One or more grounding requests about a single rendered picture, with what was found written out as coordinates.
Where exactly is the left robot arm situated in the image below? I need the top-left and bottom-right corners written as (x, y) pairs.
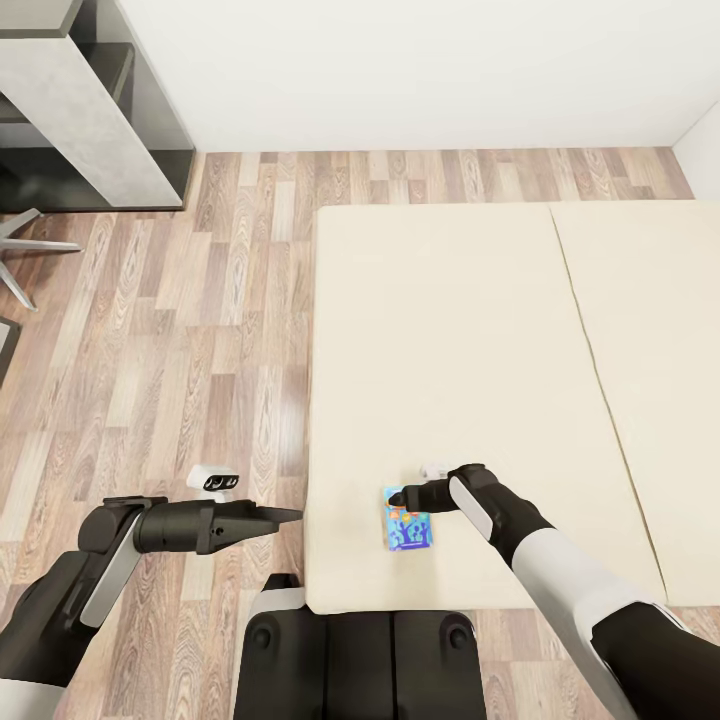
top-left (0, 464), bottom-right (303, 720)

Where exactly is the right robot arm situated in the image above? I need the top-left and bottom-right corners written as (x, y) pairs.
top-left (388, 461), bottom-right (720, 720)

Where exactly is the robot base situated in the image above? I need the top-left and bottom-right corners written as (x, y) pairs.
top-left (232, 573), bottom-right (488, 720)

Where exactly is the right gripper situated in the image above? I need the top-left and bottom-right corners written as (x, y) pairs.
top-left (388, 479), bottom-right (448, 514)

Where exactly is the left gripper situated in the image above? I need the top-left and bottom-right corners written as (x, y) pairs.
top-left (163, 499), bottom-right (303, 555)

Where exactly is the board game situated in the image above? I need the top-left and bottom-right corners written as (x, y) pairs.
top-left (383, 486), bottom-right (433, 551)

